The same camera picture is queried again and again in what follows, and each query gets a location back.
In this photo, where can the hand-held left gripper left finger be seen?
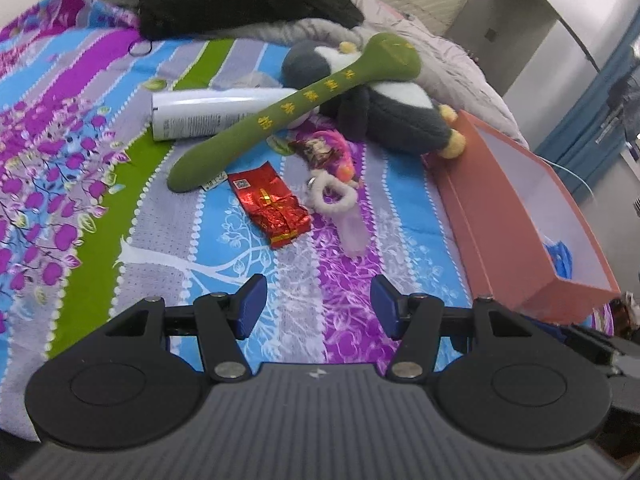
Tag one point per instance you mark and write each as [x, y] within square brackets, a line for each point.
[250, 305]

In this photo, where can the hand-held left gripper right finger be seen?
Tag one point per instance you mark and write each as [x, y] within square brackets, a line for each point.
[387, 305]

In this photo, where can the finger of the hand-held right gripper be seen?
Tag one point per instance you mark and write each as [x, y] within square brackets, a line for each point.
[590, 347]

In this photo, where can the translucent pink pouch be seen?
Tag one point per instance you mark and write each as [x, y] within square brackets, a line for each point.
[357, 240]

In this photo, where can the blue face mask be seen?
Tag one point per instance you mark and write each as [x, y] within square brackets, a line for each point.
[560, 260]

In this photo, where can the red foil packet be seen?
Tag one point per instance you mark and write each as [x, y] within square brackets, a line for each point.
[270, 205]

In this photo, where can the orange cardboard box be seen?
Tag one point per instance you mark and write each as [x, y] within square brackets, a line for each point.
[500, 240]

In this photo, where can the green plush stick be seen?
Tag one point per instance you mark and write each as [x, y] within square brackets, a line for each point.
[250, 130]

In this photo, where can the grey penguin plush toy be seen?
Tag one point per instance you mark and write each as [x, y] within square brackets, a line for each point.
[400, 115]

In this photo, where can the white spray bottle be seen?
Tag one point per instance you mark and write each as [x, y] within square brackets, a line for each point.
[200, 112]

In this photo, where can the blue curtain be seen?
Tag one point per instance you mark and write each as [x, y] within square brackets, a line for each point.
[585, 125]

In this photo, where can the striped floral bedsheet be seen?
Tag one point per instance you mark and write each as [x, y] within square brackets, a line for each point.
[75, 160]

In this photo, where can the grey duvet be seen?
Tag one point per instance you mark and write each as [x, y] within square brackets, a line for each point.
[450, 65]

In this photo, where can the grey white cabinet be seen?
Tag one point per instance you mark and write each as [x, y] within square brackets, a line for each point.
[510, 20]

